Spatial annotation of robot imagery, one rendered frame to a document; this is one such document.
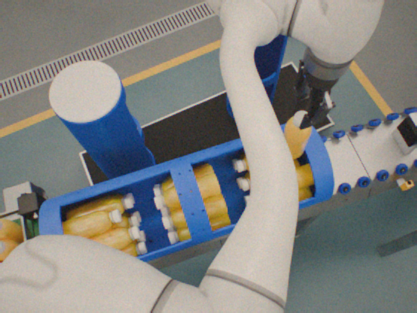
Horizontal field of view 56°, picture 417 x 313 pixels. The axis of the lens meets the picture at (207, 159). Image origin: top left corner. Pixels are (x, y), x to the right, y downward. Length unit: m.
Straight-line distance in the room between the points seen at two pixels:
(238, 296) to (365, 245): 2.08
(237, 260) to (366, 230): 2.09
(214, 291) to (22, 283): 0.20
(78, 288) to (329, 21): 0.52
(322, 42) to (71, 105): 1.10
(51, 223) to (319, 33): 0.88
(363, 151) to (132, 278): 1.28
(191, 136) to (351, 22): 1.83
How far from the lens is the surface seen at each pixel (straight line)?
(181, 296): 0.45
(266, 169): 0.51
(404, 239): 2.20
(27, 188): 1.71
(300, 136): 1.03
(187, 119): 2.46
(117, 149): 1.77
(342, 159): 1.57
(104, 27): 3.18
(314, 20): 0.68
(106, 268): 0.45
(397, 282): 2.52
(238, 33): 0.64
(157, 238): 1.39
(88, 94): 1.59
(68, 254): 0.47
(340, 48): 0.70
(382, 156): 1.62
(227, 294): 0.44
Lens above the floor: 2.32
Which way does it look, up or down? 68 degrees down
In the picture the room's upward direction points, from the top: 5 degrees counter-clockwise
